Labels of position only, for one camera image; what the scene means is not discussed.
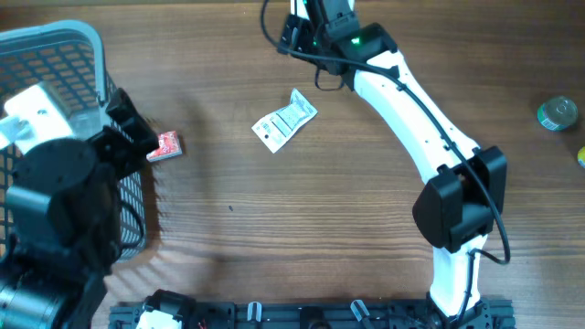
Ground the small red carton box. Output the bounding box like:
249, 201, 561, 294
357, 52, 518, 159
146, 131, 183, 162

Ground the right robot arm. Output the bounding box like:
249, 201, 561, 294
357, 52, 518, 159
275, 1, 515, 328

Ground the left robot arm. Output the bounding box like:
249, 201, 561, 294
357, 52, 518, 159
1, 82, 159, 328

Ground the black red snack packet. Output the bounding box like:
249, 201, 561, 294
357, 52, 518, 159
251, 89, 318, 154

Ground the white barcode scanner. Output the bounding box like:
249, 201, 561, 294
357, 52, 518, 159
290, 0, 310, 20

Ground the grey plastic mesh basket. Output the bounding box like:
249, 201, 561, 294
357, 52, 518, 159
1, 20, 146, 263

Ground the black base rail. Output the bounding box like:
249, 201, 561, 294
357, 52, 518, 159
108, 299, 517, 329

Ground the yellow capped bottle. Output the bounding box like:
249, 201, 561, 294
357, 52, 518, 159
577, 147, 585, 167

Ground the right camera cable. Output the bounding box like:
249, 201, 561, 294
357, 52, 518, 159
260, 0, 512, 328

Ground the silver tin can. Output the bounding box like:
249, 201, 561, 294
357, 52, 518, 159
537, 96, 578, 132

